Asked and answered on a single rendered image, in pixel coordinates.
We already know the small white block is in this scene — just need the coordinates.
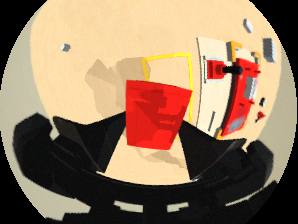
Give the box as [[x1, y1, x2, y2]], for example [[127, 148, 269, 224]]
[[242, 19, 253, 35]]

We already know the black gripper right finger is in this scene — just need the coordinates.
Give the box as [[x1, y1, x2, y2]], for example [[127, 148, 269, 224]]
[[177, 120, 246, 180]]

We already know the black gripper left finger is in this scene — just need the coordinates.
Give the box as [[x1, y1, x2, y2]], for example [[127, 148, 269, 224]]
[[52, 112, 126, 173]]

